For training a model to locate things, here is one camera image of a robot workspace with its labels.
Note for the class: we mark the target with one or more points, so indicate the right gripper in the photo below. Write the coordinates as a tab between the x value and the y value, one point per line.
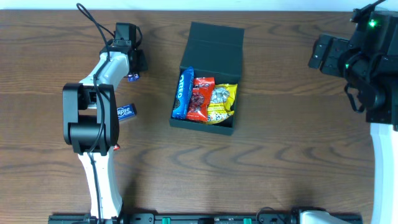
325	54

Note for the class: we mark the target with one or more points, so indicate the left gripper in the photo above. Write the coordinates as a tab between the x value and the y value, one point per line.
144	63

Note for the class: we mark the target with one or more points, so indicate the dark purple chocolate bar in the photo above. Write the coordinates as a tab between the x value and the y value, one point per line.
133	77

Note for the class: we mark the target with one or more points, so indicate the blue Oreo cookie pack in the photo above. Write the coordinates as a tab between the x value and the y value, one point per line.
183	94

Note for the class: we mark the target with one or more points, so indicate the blue Eclipse mint box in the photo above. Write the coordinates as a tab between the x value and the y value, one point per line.
126	112

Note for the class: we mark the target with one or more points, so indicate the red snack bag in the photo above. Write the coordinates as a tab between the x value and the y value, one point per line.
200	99

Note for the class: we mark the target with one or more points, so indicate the black box with lid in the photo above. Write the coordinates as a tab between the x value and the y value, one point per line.
213	51

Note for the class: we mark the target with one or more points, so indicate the red KitKat bar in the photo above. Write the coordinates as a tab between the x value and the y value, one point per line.
116	147

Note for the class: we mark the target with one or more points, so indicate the yellow snack bag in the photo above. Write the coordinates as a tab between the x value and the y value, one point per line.
222	98

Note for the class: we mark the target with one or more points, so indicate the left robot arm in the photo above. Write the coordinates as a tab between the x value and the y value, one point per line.
91	123

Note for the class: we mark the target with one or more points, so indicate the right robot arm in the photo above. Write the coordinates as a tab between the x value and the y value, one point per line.
368	63

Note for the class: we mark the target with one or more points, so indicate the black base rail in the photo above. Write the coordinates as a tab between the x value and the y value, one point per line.
149	218

